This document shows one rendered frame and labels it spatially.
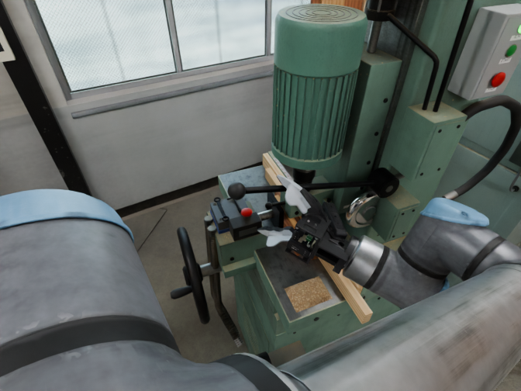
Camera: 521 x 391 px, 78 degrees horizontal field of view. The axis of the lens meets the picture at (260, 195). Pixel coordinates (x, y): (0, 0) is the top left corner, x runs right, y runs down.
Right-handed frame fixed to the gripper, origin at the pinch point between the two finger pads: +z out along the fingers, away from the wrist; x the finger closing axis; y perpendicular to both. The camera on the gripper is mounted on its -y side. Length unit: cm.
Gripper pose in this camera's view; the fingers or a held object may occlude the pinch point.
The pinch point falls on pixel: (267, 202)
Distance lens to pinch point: 69.4
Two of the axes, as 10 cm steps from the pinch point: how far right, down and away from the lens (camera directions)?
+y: -4.4, 4.1, -8.0
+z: -8.6, -4.6, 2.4
